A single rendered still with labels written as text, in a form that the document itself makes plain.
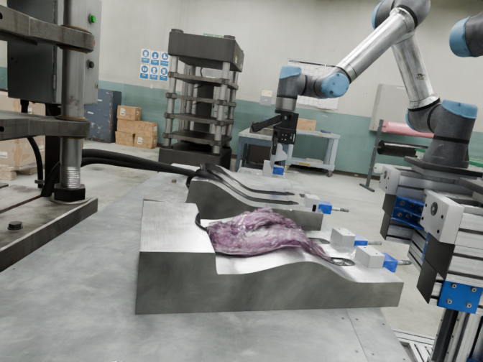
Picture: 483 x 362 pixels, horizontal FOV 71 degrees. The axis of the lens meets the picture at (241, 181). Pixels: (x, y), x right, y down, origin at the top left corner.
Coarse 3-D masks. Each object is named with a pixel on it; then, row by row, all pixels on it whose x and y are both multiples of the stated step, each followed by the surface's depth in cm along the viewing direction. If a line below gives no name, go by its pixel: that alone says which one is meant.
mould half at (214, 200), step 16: (224, 176) 107; (160, 192) 102; (176, 192) 104; (192, 192) 94; (208, 192) 93; (224, 192) 93; (256, 192) 109; (304, 192) 115; (208, 208) 94; (224, 208) 94; (240, 208) 94; (256, 208) 94; (272, 208) 93; (288, 208) 94; (304, 208) 95; (304, 224) 94; (320, 224) 94
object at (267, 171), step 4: (264, 160) 128; (268, 160) 129; (264, 164) 125; (268, 164) 125; (264, 168) 125; (268, 168) 125; (276, 168) 125; (280, 168) 125; (264, 172) 125; (268, 172) 125; (272, 172) 126; (276, 172) 125; (280, 172) 125; (288, 172) 127; (292, 172) 127; (296, 172) 127; (264, 176) 126; (268, 176) 126
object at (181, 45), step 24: (168, 48) 469; (192, 48) 465; (216, 48) 461; (240, 48) 514; (168, 72) 478; (192, 72) 578; (240, 72) 577; (168, 96) 484; (192, 96) 481; (168, 120) 493; (192, 120) 487; (216, 120) 484; (168, 144) 501; (192, 144) 539; (216, 144) 490
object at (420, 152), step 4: (416, 148) 513; (416, 152) 515; (420, 152) 502; (424, 152) 488; (420, 156) 501; (472, 156) 497; (476, 156) 515; (472, 160) 399; (476, 160) 408; (480, 160) 415; (472, 164) 380; (476, 164) 374; (480, 164) 367; (476, 168) 376; (480, 168) 369
